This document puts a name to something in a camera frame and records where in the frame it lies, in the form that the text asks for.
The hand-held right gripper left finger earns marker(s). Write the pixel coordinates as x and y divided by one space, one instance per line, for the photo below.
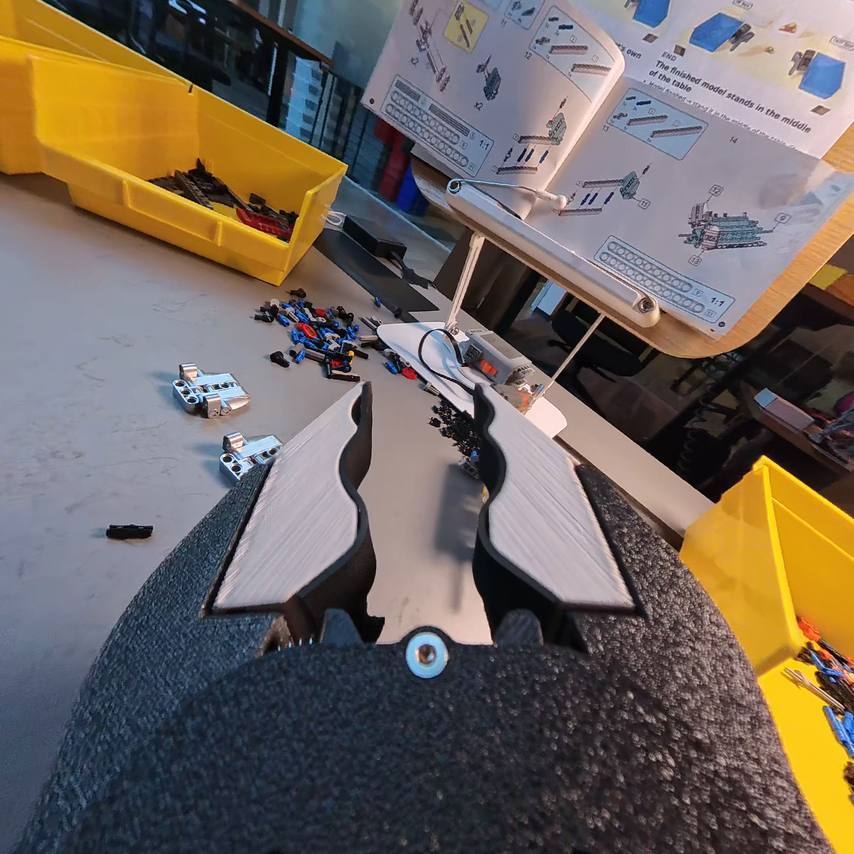
293 527

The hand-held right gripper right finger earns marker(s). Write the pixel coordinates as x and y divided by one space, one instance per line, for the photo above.
547 527

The yellow bin with small pins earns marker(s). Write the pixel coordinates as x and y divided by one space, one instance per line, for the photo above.
734 567

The pile of blue black pins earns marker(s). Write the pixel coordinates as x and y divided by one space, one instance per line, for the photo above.
834 674

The yellow bin with grey beams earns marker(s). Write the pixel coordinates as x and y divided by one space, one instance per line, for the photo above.
20 100

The black desk mat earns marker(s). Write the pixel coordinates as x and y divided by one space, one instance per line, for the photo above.
373 280

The silver toy engine block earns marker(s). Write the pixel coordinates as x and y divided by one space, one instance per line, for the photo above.
247 453
213 387

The grey orange toy motor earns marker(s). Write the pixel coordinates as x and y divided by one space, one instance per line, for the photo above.
524 393

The black toy pin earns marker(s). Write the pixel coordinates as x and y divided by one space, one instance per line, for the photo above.
130 532

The grey battery box with motor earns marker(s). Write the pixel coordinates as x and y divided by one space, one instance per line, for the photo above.
497 353

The black office chair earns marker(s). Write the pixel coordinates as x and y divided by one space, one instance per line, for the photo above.
600 347

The pile of mixed toy pins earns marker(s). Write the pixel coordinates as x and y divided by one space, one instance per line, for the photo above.
320 333

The small white box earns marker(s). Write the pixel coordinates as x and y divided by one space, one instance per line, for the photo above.
784 408

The white wooden book stand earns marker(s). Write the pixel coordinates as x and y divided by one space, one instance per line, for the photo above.
554 257

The black power adapter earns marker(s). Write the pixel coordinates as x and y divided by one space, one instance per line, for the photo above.
373 233

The yellow bin with black beams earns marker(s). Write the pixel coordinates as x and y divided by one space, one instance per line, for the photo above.
167 220

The pile of black red beams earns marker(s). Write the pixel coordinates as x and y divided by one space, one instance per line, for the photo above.
200 187

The stack of red blue crates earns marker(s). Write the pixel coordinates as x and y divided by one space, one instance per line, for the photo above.
400 173

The open instruction booklet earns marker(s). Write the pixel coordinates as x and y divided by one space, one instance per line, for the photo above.
667 173

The wooden background table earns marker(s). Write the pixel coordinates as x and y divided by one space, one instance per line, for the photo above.
300 43

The printed instruction sheet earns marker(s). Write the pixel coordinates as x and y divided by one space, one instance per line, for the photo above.
767 80

